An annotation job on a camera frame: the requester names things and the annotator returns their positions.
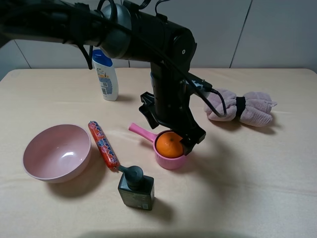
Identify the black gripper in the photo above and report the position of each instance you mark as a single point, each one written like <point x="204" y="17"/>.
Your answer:
<point x="169" y="106"/>

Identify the orange fruit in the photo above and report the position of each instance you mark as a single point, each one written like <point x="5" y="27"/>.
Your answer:
<point x="168" y="145"/>

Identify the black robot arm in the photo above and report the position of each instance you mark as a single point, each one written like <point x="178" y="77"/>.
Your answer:
<point x="121" y="32"/>

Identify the pink ladle cup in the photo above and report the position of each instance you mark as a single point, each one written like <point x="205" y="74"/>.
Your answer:
<point x="166" y="163"/>

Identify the red sausage stick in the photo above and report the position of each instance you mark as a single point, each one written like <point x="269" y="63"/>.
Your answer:
<point x="103" y="146"/>

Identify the dark green pump bottle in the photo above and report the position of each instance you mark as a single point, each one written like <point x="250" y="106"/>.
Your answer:
<point x="135" y="188"/>

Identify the white shampoo bottle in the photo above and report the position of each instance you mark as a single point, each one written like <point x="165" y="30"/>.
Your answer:
<point x="106" y="75"/>

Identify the pink rolled towel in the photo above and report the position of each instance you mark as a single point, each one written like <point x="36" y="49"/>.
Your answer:
<point x="253" y="108"/>

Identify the pink bowl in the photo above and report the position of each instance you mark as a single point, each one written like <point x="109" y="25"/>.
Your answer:
<point x="58" y="154"/>

